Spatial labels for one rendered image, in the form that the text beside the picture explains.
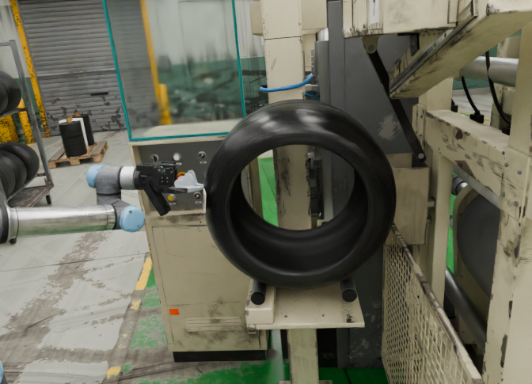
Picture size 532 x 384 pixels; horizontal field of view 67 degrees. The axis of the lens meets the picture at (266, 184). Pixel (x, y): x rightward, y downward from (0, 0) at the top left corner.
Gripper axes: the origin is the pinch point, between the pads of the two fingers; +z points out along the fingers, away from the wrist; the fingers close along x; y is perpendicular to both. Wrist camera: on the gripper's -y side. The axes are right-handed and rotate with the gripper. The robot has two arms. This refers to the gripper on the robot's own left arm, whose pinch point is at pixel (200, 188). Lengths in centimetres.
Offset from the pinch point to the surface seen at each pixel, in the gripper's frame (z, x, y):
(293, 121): 27.5, -10.6, 24.7
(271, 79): 19.7, 24.2, 32.5
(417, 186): 72, 17, -1
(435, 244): 83, 19, -23
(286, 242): 28.1, 15.1, -24.7
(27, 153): -267, 308, -85
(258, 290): 20.1, -11.2, -28.2
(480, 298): 118, 43, -61
